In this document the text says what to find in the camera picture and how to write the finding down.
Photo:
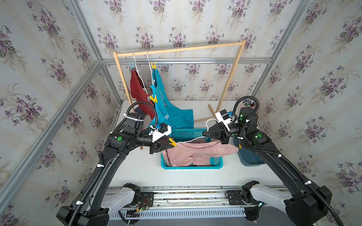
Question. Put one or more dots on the dark teal plastic tub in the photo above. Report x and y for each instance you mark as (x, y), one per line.
(246, 157)

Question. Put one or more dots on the pink t-shirt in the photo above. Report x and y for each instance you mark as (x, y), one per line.
(196, 153)

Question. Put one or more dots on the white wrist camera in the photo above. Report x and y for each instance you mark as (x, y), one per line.
(162, 130)
(224, 117)

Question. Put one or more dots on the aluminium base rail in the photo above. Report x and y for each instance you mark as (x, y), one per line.
(198, 202)

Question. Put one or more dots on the white hanger of teal shirt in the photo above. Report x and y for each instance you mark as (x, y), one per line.
(150, 66)

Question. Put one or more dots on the teal perforated plastic basket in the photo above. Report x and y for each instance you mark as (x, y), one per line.
(216, 163)

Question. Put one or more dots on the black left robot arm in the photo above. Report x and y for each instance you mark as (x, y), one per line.
(90, 208)

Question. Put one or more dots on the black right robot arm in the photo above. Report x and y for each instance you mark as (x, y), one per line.
(307, 202)

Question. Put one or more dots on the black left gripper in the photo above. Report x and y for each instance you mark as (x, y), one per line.
(154, 144)

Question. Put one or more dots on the dark red t-shirt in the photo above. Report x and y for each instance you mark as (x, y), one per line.
(138, 93)

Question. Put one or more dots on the wooden clothes rack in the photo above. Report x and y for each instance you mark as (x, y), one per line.
(202, 72)

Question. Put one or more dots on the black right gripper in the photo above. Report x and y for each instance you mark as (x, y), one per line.
(221, 133)

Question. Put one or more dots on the pink pen cup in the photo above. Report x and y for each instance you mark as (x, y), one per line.
(249, 103)

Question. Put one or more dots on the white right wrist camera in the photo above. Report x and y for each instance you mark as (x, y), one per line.
(224, 117)

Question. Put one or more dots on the white hanger of red shirt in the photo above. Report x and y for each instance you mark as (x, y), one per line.
(136, 67)

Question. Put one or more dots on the yellow clothespin teal shirt lower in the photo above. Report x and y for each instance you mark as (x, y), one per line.
(153, 98)

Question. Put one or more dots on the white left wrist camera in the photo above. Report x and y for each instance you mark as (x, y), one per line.
(162, 130)

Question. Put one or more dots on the teal t-shirt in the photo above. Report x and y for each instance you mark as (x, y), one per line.
(168, 113)

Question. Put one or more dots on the white wire hanger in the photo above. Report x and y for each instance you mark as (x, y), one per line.
(198, 134)

